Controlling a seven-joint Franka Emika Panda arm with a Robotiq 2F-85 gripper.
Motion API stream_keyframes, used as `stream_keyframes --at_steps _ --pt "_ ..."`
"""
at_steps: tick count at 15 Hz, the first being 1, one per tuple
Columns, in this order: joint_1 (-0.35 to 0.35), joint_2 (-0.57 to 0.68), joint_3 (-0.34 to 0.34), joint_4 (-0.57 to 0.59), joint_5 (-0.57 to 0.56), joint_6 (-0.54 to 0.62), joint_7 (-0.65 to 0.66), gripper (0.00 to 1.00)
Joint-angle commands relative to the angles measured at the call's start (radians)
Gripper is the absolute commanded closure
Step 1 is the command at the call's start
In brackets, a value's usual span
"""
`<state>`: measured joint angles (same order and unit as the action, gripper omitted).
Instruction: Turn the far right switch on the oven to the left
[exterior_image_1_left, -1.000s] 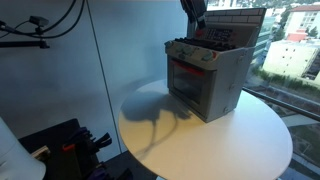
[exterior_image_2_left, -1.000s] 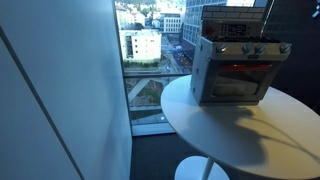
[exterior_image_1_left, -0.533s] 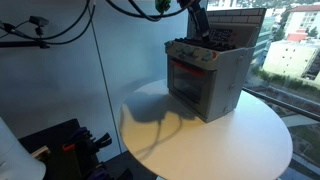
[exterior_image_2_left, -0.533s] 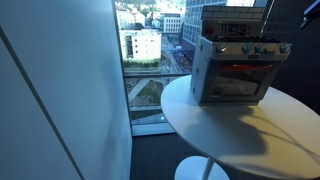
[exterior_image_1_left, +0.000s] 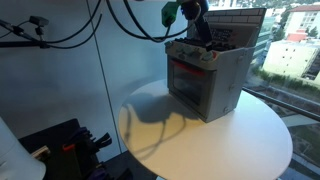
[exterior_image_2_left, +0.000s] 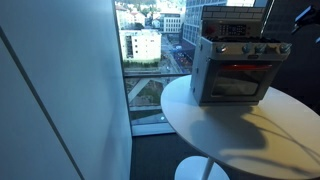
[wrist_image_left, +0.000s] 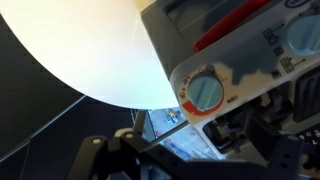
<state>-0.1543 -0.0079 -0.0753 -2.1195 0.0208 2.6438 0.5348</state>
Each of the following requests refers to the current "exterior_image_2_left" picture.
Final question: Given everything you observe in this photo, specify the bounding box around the white boxy building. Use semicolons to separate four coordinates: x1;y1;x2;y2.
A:
118;28;163;63

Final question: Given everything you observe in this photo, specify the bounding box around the grey oven door with window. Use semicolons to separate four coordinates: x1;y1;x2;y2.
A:
201;59;283;105

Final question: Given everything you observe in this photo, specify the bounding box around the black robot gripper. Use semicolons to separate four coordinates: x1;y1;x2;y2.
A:
291;4;320;36

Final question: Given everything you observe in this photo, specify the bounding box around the grey toy oven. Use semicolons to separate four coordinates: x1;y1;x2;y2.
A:
190;4;293;107

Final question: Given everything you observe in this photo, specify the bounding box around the glass high-rise building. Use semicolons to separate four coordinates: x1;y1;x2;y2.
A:
181;0;228;48

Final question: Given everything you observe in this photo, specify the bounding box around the white table pedestal base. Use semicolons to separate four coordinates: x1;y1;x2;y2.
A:
174;155;231;180

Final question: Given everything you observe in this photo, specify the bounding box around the dark window rail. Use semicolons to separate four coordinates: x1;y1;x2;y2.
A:
123;72;193;80

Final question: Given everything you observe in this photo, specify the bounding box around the black stovetop burner grate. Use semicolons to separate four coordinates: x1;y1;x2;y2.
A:
207;35;282;44

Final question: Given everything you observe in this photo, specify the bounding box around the red oven door handle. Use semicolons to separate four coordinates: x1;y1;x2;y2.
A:
221;63;273;72

